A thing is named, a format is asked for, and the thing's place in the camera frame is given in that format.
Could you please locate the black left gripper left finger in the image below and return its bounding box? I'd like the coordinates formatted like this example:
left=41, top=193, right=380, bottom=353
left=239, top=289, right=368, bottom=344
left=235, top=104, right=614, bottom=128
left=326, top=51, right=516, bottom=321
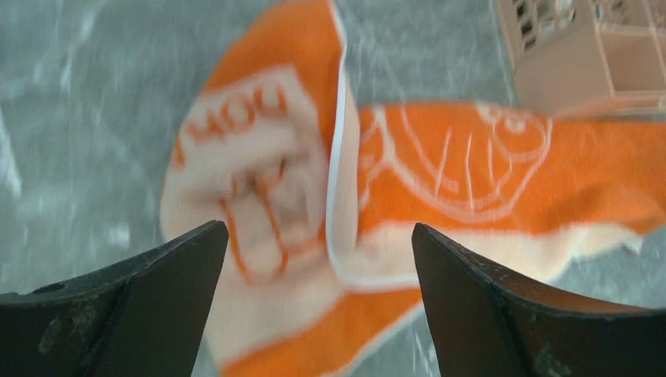
left=1, top=221, right=229, bottom=376

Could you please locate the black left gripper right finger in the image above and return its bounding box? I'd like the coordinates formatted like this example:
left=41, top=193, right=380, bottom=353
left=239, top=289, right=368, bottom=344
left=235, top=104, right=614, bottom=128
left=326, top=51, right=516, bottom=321
left=412, top=223, right=665, bottom=376

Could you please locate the orange and cream towel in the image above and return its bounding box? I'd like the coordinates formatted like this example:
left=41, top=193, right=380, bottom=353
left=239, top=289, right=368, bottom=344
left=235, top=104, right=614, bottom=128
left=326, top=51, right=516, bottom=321
left=160, top=1, right=665, bottom=376

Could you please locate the pink plastic file organizer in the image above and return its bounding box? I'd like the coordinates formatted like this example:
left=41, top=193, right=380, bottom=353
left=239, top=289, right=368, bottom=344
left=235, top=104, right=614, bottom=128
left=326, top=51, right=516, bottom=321
left=495, top=0, right=665, bottom=116

